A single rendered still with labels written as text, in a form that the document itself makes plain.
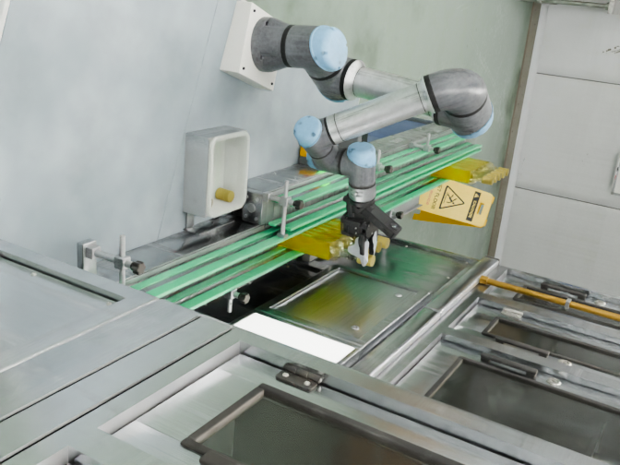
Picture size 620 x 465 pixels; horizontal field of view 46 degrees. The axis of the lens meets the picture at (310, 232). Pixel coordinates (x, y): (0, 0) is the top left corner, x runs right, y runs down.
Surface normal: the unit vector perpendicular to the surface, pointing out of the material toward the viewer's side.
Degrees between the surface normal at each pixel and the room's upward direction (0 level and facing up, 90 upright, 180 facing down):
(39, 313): 90
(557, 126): 90
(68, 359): 90
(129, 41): 0
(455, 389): 90
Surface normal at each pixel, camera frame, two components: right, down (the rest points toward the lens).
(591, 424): 0.09, -0.94
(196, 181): -0.51, 0.24
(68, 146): 0.86, 0.24
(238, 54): -0.45, -0.08
